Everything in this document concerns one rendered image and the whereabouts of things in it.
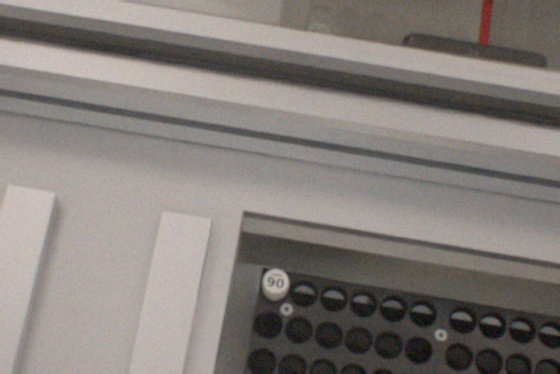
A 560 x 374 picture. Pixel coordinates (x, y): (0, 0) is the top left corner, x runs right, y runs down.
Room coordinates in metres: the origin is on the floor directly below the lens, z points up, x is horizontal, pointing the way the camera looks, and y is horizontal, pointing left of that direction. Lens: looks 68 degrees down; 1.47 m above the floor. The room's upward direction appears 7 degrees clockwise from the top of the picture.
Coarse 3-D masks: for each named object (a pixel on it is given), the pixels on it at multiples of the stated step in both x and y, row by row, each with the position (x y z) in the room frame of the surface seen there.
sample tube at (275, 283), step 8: (272, 272) 0.18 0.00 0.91; (280, 272) 0.18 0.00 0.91; (264, 280) 0.18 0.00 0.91; (272, 280) 0.18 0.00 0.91; (280, 280) 0.18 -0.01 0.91; (288, 280) 0.18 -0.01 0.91; (264, 288) 0.17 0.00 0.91; (272, 288) 0.17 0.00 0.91; (280, 288) 0.17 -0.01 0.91; (272, 296) 0.17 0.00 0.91; (280, 296) 0.17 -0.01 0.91
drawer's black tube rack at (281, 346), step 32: (256, 320) 0.16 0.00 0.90; (288, 320) 0.16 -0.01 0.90; (320, 320) 0.17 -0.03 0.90; (416, 320) 0.18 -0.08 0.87; (256, 352) 0.15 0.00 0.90; (288, 352) 0.15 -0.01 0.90; (320, 352) 0.15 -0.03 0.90; (352, 352) 0.15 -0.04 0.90; (384, 352) 0.16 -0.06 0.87; (416, 352) 0.16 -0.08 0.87; (448, 352) 0.16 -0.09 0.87; (480, 352) 0.16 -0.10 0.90; (512, 352) 0.16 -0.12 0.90; (544, 352) 0.16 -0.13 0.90
